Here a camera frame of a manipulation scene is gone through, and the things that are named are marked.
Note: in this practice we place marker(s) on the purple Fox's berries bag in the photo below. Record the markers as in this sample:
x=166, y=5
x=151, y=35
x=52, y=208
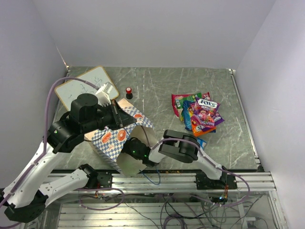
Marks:
x=207, y=105

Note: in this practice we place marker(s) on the red marker cap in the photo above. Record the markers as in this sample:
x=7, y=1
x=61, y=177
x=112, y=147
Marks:
x=129, y=94

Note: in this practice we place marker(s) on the blue M&M's packet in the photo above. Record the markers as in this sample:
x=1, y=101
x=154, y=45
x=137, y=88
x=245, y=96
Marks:
x=201, y=142

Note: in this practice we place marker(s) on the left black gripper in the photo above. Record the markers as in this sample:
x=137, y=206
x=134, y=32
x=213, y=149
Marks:
x=122, y=119

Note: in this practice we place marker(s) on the aluminium rail frame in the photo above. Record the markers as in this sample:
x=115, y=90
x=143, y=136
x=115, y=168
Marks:
x=169, y=200

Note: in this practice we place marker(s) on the checkered paper bag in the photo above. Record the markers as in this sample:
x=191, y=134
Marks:
x=108, y=143

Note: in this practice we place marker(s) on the blue Slendy snack bag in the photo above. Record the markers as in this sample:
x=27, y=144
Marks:
x=187, y=113

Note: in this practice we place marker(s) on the red snack bag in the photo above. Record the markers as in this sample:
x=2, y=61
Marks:
x=178, y=112

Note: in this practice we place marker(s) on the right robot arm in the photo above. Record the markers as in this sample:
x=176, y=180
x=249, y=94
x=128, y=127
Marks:
x=182, y=147

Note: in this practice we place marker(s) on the small whiteboard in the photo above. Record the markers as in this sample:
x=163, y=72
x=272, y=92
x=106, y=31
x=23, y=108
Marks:
x=69, y=91

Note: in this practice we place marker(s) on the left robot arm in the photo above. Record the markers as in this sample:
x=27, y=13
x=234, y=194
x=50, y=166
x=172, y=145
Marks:
x=27, y=196

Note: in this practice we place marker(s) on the green snack bag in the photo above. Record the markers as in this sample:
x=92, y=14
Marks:
x=180, y=100

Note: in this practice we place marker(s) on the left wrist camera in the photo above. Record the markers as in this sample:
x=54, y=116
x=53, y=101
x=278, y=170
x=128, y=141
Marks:
x=103, y=94

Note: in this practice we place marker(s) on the purple snack packet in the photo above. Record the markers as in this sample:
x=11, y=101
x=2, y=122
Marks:
x=218, y=118

